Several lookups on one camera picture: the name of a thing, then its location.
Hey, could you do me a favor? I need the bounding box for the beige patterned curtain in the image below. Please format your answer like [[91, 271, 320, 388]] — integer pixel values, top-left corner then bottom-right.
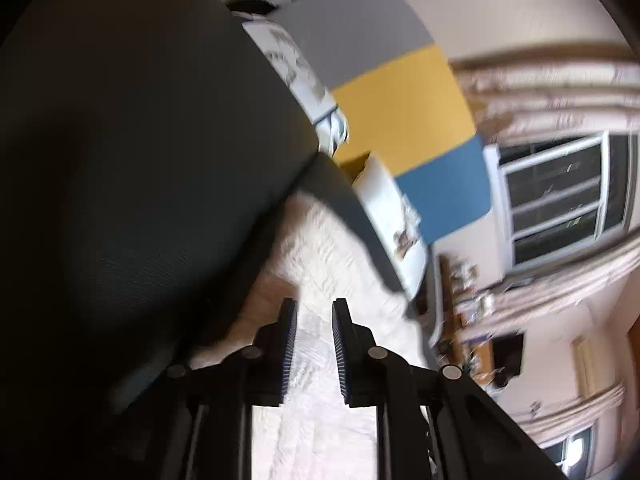
[[452, 45, 640, 146], [480, 240, 640, 336], [517, 380, 626, 446]]

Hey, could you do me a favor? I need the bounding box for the triangle pattern pillow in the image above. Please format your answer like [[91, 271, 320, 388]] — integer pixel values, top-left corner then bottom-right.
[[242, 17, 351, 156]]

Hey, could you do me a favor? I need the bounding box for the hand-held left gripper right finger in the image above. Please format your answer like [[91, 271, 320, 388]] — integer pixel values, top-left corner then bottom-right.
[[331, 298, 571, 480]]

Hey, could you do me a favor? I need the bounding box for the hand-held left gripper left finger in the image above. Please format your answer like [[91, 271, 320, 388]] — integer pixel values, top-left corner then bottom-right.
[[100, 297, 299, 480]]

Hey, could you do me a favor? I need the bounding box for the white framed window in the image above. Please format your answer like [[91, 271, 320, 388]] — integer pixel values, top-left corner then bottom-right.
[[482, 130, 640, 276], [542, 422, 598, 471]]

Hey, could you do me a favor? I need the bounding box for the brown wooden desk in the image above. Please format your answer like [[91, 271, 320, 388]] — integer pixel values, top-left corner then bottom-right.
[[437, 255, 496, 386]]

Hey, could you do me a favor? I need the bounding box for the black monitor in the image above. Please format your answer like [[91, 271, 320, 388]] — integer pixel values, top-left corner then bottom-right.
[[492, 332, 526, 376]]

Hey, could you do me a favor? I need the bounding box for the white deer print pillow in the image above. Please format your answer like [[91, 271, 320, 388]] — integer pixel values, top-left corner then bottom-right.
[[352, 152, 431, 301]]

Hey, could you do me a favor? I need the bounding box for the beige air conditioner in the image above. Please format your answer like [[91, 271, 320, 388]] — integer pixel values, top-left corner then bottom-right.
[[572, 335, 593, 396]]

